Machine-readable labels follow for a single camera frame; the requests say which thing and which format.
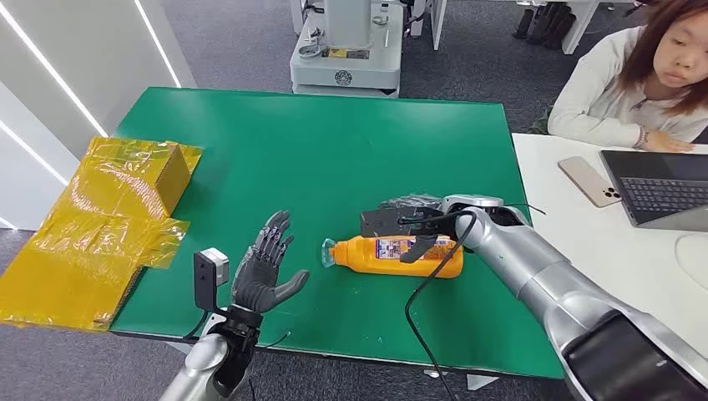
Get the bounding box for green table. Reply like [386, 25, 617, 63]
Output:
[109, 85, 566, 381]

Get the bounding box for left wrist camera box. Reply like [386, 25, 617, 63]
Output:
[193, 247, 230, 312]

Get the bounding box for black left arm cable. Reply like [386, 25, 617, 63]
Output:
[183, 311, 210, 340]

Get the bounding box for person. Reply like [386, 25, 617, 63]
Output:
[547, 0, 708, 155]

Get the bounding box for grey laptop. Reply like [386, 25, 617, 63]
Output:
[599, 149, 708, 234]

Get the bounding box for beige smartphone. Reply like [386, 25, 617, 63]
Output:
[557, 155, 623, 210]

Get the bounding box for black shoes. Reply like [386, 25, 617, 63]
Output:
[512, 2, 578, 52]

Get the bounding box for white desk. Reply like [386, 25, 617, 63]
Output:
[511, 132, 708, 361]

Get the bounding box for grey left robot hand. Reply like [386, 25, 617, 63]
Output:
[230, 210, 311, 316]

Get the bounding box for yellow-taped cardboard box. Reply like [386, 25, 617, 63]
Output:
[0, 135, 205, 333]

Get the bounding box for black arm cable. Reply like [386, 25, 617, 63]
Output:
[397, 209, 478, 401]
[183, 311, 210, 340]

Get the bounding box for white round pad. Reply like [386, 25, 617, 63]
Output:
[674, 232, 708, 292]

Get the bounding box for white desk leg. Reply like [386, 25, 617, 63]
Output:
[560, 0, 602, 56]

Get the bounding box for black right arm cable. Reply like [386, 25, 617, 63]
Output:
[397, 209, 478, 401]

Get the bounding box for orange plastic bottle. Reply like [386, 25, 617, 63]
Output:
[321, 235, 465, 280]

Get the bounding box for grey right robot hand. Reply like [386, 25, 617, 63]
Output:
[378, 193, 459, 265]

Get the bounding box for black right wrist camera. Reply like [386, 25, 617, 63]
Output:
[360, 208, 415, 239]

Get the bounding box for white table foot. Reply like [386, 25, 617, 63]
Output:
[466, 374, 500, 392]

